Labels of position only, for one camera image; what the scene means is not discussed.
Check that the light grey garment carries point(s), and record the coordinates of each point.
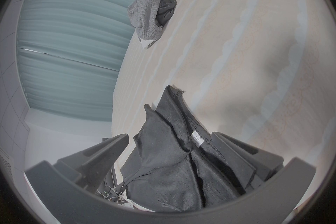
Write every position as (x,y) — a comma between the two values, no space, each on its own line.
(144,15)

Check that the blue-green curtain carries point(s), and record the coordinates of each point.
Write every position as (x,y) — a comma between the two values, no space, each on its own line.
(65,86)
(78,7)

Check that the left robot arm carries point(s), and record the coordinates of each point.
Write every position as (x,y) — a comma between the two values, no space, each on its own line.
(112,192)

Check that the white garment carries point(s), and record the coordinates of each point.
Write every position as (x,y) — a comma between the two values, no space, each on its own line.
(147,44)

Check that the black garment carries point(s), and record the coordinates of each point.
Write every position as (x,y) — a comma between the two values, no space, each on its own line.
(165,10)

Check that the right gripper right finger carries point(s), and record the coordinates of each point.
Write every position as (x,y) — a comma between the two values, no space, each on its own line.
(249,160)

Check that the bed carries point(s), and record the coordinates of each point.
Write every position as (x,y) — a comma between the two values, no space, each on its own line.
(249,47)

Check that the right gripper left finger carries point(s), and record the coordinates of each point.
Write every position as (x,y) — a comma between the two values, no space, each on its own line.
(105,158)

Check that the black T-shirt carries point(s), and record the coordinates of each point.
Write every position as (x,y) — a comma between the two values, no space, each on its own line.
(168,160)

